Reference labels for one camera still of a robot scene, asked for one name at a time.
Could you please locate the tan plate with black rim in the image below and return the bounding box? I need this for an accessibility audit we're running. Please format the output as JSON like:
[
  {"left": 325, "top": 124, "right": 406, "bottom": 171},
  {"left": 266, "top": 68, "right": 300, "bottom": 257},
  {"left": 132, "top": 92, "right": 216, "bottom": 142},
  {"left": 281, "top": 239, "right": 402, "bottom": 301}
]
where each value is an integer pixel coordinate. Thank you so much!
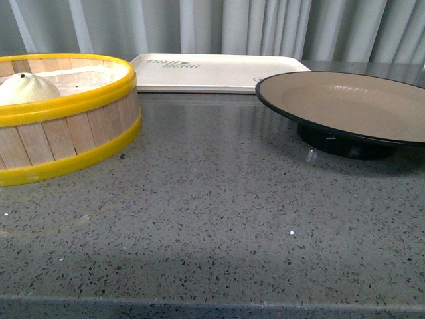
[{"left": 255, "top": 72, "right": 424, "bottom": 160}]

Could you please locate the white steamed bun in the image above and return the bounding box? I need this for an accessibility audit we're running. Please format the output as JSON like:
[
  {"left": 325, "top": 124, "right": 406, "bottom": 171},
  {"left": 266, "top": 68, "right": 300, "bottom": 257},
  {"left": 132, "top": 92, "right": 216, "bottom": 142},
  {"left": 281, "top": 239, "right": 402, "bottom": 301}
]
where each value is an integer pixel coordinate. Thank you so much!
[{"left": 1, "top": 72, "right": 60, "bottom": 106}]

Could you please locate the cream bear print tray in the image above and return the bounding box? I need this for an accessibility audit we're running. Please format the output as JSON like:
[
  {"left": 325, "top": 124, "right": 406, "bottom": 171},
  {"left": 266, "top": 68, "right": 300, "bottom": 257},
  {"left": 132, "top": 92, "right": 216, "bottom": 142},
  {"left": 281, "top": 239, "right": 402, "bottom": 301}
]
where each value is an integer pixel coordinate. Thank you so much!
[{"left": 131, "top": 53, "right": 310, "bottom": 94}]

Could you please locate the yellow rimmed bamboo steamer basket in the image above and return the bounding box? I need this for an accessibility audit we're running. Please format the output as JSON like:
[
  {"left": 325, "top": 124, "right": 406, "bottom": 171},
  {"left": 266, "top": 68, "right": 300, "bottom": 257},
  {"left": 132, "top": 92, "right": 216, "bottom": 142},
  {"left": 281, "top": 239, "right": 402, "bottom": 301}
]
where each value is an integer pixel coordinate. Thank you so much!
[{"left": 1, "top": 53, "right": 142, "bottom": 186}]

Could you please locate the white steamer liner cloth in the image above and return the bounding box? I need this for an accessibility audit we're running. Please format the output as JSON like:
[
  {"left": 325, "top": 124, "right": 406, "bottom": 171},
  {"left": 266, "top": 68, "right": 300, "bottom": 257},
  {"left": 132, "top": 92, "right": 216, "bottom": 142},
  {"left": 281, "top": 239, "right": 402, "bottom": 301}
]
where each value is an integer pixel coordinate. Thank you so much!
[{"left": 0, "top": 65, "right": 124, "bottom": 98}]

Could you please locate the grey pleated curtain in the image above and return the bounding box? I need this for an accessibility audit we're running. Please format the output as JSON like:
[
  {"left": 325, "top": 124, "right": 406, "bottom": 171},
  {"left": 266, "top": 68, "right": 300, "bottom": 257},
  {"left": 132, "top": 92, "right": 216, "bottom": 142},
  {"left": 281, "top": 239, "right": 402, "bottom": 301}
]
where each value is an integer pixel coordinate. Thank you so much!
[{"left": 1, "top": 1, "right": 424, "bottom": 64}]

